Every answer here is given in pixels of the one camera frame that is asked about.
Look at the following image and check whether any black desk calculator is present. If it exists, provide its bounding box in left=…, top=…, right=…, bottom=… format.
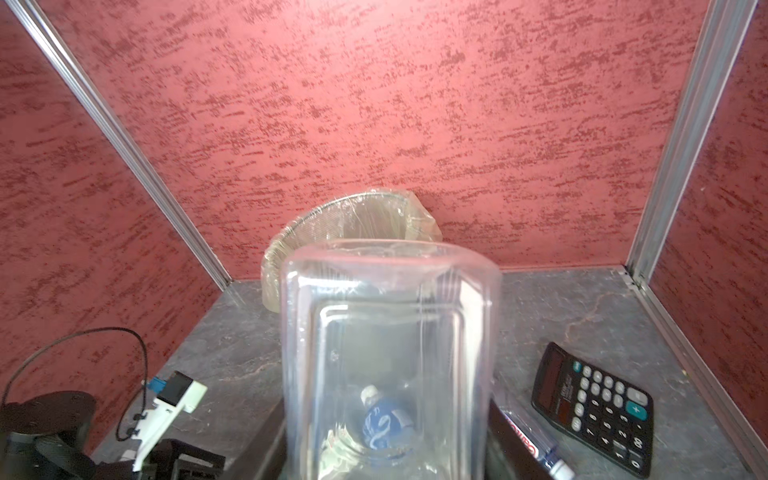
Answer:
left=531, top=342, right=654, bottom=479

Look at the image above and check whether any aluminium left corner post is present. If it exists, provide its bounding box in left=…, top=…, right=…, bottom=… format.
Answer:
left=5, top=0, right=233, bottom=291

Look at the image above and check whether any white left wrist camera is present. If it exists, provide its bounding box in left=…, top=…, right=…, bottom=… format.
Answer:
left=131, top=371, right=208, bottom=474

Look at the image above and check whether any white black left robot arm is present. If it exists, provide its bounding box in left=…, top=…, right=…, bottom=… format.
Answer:
left=1, top=390, right=225, bottom=479

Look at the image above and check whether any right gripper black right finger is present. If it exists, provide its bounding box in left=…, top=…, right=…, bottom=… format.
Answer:
left=487, top=400, right=549, bottom=480

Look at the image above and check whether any aluminium right corner post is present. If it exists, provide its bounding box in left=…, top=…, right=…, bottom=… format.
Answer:
left=626, top=0, right=758, bottom=289

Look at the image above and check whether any red white label water bottle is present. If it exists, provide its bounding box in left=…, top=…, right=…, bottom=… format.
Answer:
left=492, top=376, right=576, bottom=480

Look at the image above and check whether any aluminium corner post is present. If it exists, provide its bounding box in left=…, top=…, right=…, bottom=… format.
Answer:
left=626, top=0, right=758, bottom=289
left=5, top=0, right=233, bottom=291

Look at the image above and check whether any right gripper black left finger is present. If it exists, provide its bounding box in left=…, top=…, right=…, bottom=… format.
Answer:
left=222, top=400, right=286, bottom=480

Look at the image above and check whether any clear plastic bin liner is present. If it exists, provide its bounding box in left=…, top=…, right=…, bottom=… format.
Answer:
left=261, top=189, right=443, bottom=314

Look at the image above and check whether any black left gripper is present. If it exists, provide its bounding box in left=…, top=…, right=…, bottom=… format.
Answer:
left=143, top=439, right=226, bottom=480

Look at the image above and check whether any clear bottle red white label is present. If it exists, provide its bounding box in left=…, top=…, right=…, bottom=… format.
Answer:
left=280, top=240, right=502, bottom=479

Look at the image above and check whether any blue label crushed bottle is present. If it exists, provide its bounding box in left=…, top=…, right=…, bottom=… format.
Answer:
left=360, top=385, right=415, bottom=451

